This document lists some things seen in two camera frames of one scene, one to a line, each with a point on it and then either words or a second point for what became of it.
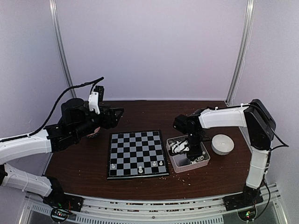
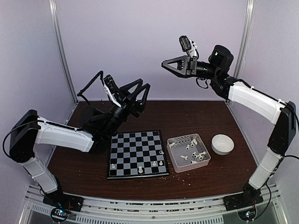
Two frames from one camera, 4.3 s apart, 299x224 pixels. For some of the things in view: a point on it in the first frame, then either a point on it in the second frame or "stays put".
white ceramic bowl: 222,144 stays put
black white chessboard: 136,154 stays put
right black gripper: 197,153 → 187,65
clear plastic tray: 180,161 stays put
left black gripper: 112,122 → 132,105
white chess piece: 140,171 stays put
